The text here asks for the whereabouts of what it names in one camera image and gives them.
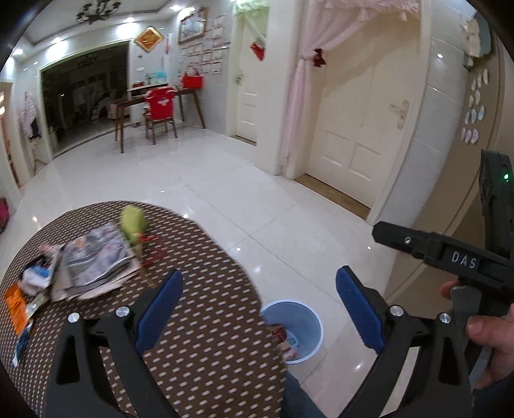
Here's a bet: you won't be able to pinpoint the red diamond wall decoration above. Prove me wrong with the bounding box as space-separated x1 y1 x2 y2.
134 27 165 53

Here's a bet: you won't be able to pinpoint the group of shell wall stickers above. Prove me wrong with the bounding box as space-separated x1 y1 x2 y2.
460 68 491 144

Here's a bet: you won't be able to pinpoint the chair with red cover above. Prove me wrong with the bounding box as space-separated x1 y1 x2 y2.
142 86 179 145

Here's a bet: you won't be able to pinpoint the pink curtain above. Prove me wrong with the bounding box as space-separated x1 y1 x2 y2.
279 0 433 174

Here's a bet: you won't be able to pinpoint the white and blue packet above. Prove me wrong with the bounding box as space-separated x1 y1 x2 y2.
20 257 61 298

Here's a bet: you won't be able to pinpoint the white door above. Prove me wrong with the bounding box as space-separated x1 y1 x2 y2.
234 18 268 144

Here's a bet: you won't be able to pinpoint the red bag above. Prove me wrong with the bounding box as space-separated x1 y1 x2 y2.
182 66 205 90

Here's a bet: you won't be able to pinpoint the framed wall picture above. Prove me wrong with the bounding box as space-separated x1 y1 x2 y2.
178 8 209 45

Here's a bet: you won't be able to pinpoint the wooden desk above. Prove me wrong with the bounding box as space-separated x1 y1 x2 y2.
108 86 206 154

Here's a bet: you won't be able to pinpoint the blue and white wall decoration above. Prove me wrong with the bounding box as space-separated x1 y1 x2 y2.
462 16 493 70

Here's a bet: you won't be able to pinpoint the person's leg in jeans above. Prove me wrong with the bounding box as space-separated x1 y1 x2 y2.
283 372 327 418

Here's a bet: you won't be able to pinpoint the red string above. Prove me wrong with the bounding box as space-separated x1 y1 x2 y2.
138 235 164 268

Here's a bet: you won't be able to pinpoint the metal door handle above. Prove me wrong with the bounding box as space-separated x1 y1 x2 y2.
390 100 409 129

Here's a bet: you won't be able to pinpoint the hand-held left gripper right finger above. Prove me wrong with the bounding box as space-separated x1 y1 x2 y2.
336 265 471 418

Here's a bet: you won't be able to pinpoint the light blue waste bin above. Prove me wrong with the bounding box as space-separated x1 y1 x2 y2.
259 299 324 365

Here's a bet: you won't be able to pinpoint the newspaper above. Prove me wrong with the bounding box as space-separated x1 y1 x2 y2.
50 222 142 302

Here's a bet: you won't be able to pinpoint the person's right forearm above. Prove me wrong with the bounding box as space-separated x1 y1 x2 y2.
472 372 514 418

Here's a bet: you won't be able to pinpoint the black chandelier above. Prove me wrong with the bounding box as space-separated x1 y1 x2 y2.
76 0 122 25

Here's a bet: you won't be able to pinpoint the green pear-shaped object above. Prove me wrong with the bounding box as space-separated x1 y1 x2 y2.
120 205 148 249

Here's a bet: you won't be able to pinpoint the group of wall certificates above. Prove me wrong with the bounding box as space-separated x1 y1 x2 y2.
177 14 232 78

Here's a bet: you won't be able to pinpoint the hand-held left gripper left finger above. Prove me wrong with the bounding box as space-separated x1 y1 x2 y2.
45 269 184 418

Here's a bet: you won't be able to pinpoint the pink hanging clothes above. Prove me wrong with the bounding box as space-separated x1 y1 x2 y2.
20 90 41 140

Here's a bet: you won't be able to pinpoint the dark blue packet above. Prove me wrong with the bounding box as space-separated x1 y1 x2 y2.
13 322 35 367

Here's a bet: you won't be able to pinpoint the person's right hand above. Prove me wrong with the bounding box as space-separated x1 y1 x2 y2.
439 280 514 391

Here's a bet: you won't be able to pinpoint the orange wrapper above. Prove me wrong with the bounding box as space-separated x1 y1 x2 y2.
4 283 35 336

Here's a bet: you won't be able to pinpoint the table with brown dotted cloth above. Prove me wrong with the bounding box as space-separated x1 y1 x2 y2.
0 201 292 418

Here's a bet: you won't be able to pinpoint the cream panel door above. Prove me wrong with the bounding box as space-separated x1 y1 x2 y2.
307 40 423 186

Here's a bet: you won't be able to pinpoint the dark glass sliding door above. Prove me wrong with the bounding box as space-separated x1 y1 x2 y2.
40 42 131 156

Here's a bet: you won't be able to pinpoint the pink and white wrapper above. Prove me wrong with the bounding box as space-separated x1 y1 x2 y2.
280 337 300 363

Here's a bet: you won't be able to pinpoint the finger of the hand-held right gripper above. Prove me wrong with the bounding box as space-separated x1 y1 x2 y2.
372 221 433 259

